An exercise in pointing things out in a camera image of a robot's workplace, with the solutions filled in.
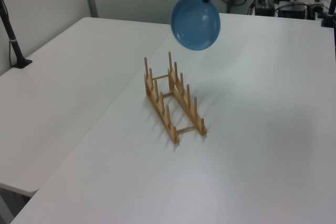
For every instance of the blue round plate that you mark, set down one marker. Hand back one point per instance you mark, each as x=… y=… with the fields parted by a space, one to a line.
x=195 y=23

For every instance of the wooden plate rack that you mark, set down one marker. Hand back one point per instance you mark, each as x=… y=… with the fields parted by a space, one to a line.
x=173 y=100

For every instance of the black electronics box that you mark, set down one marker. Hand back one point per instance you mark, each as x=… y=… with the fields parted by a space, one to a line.
x=265 y=5

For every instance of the black control box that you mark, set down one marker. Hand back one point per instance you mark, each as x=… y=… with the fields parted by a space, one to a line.
x=292 y=11

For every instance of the black clamp with pole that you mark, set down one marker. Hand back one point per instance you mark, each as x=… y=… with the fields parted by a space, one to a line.
x=329 y=16

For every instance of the black camera stand pole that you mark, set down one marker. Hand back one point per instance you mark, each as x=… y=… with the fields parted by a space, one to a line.
x=11 y=37

